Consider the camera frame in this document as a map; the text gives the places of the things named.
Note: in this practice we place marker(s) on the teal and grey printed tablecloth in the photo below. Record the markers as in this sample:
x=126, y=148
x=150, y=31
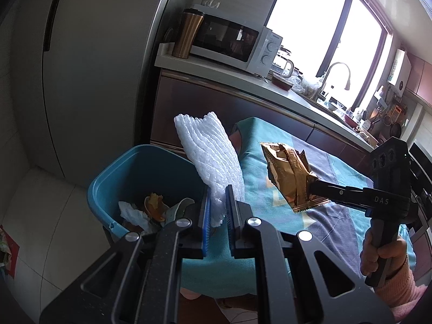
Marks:
x=337, y=229

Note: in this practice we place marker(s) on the orange peel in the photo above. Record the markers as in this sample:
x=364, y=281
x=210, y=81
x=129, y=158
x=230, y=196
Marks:
x=153, y=206

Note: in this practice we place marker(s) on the small white figurine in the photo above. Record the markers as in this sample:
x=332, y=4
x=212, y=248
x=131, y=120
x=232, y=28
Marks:
x=211, y=3

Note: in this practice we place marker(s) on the red printed bag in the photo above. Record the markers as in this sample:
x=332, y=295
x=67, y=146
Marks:
x=8, y=249

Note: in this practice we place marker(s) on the small white foam fruit net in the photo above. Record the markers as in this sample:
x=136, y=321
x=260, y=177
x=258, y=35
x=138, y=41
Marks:
x=209, y=148

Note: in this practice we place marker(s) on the metal kitchen faucet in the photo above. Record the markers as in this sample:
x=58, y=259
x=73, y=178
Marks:
x=329, y=74

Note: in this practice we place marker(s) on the white water heater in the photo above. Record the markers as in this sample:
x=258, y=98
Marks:
x=400, y=71

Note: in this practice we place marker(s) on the kitchen base cabinet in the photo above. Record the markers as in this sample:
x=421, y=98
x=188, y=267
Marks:
x=202, y=108

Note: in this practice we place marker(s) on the white microwave oven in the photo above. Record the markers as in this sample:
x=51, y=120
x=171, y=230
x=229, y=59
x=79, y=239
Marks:
x=222, y=37

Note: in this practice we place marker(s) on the gold snack wrapper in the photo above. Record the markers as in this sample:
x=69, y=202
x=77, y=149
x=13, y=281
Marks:
x=287, y=172

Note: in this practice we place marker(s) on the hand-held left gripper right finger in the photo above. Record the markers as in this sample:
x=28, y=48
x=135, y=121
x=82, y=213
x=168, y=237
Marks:
x=230, y=222

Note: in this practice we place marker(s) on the hanging dark pan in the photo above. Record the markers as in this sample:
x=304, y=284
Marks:
x=395, y=129

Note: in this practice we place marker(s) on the white tissue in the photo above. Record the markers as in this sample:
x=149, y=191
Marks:
x=133, y=214

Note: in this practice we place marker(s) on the dark red food container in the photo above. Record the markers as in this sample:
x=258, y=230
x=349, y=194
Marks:
x=281, y=81

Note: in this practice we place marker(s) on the blue plastic trash bin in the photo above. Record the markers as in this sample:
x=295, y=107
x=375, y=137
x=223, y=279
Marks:
x=135, y=165

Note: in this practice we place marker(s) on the person's right hand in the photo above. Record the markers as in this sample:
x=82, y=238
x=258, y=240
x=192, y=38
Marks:
x=368, y=260

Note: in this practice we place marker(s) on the glass electric kettle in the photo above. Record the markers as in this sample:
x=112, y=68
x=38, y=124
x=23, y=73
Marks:
x=283, y=62

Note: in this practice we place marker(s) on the wall cabinet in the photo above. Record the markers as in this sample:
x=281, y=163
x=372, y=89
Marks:
x=422, y=77

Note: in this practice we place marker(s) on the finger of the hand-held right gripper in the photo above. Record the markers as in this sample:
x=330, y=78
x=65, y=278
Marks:
x=341, y=194

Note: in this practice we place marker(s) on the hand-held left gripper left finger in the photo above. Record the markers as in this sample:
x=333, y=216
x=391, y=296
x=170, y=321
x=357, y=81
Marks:
x=206, y=222

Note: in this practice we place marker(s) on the red bowl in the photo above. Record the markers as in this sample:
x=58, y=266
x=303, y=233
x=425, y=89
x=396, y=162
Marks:
x=351, y=119

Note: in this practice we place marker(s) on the white paper cup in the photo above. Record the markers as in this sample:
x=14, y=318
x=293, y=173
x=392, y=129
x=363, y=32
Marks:
x=179, y=206

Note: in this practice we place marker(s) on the black built-in oven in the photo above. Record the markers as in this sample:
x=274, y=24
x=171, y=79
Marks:
x=423, y=175

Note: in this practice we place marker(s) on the brown thermos mug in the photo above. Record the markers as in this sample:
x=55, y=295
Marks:
x=187, y=33

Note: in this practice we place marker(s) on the grey refrigerator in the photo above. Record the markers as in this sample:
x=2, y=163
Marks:
x=101, y=74

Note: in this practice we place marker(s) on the person's right forearm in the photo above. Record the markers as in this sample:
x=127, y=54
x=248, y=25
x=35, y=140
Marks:
x=405, y=293

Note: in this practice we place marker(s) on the clear plastic bag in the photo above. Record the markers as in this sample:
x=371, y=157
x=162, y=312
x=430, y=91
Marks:
x=305, y=84

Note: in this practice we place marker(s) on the kitchen window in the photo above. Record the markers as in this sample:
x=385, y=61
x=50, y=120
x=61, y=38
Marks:
x=303, y=23

